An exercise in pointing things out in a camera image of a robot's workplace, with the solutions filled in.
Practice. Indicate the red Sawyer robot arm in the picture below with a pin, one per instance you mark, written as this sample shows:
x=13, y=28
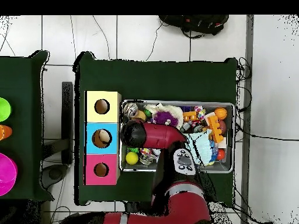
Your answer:
x=161, y=137

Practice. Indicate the wooden box with three holes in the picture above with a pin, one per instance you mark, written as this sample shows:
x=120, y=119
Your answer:
x=102, y=116

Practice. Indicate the purple spiky monster toy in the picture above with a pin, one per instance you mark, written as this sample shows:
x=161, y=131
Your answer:
x=162, y=117

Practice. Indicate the cream knitted cloth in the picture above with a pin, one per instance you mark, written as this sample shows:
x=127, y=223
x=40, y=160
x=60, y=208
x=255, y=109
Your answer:
x=176, y=113

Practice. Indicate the yellow ball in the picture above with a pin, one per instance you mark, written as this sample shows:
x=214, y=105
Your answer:
x=132, y=158

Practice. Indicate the short orange building block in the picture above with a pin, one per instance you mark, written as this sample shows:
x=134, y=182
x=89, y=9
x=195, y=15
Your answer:
x=189, y=115

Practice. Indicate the dark green table cloth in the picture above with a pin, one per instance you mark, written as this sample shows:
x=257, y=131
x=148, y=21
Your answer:
x=151, y=79
x=18, y=81

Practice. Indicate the mint green waffle cloth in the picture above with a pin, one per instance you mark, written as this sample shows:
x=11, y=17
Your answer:
x=203, y=149

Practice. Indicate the long orange building block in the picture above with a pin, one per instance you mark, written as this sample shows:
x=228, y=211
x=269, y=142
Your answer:
x=215, y=128

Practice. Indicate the small orange basketball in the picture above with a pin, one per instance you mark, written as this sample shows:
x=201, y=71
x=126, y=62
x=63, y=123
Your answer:
x=220, y=113

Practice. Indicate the black upright panel on stand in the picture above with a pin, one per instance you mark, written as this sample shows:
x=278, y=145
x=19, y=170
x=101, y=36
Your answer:
x=67, y=116

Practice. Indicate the black backpack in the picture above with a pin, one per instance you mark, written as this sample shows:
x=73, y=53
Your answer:
x=196, y=23

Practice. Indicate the orange plastic cone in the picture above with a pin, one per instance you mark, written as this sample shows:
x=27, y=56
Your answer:
x=5, y=132

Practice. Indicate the green plastic cup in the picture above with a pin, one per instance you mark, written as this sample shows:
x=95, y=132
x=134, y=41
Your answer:
x=4, y=109

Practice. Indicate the magenta plastic bowl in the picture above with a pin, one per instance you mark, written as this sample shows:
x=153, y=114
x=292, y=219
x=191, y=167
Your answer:
x=7, y=175

